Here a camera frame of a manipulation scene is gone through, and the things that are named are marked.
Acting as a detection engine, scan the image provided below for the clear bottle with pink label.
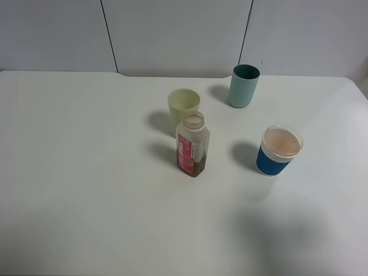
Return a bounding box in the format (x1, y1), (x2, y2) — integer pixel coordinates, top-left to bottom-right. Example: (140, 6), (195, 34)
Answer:
(176, 111), (210, 177)

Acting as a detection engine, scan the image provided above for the white cup with blue sleeve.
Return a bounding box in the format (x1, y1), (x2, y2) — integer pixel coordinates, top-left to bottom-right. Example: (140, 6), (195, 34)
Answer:
(256, 124), (304, 177)

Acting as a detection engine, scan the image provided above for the pale yellow plastic cup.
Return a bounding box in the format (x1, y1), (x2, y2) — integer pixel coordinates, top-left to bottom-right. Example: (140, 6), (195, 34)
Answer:
(167, 89), (201, 137)

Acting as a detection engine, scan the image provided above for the teal green plastic cup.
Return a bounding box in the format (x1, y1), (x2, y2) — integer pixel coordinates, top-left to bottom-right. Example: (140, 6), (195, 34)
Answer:
(228, 64), (260, 108)

